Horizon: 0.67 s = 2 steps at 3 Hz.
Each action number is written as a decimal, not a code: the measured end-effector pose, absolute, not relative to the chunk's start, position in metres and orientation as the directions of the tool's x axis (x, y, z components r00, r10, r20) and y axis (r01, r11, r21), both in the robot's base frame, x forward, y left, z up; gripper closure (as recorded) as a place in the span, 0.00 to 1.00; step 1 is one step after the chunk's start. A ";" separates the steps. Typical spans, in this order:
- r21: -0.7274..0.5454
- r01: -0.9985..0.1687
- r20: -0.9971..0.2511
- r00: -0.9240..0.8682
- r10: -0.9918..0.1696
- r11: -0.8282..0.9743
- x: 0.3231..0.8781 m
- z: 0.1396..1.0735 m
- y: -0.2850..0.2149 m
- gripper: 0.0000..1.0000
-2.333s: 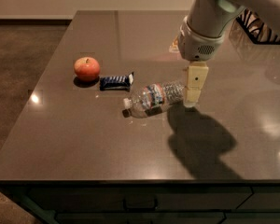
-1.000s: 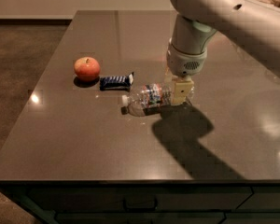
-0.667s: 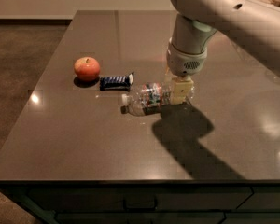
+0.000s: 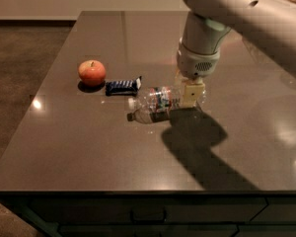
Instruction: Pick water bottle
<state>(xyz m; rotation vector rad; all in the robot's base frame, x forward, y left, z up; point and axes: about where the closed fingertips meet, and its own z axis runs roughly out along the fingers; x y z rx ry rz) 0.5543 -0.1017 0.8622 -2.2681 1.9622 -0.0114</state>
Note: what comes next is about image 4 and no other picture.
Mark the blue striped snack bar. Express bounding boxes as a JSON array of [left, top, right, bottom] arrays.
[[106, 77, 142, 96]]

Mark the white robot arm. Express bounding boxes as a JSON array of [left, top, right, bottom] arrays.
[[177, 0, 296, 85]]

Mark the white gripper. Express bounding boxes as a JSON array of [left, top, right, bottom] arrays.
[[175, 41, 220, 108]]

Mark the dark cabinet drawer front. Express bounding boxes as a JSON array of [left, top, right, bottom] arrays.
[[30, 197, 266, 226]]

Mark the clear plastic water bottle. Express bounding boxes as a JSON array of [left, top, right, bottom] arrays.
[[127, 86, 198, 124]]

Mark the red apple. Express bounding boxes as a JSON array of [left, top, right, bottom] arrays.
[[78, 60, 107, 87]]

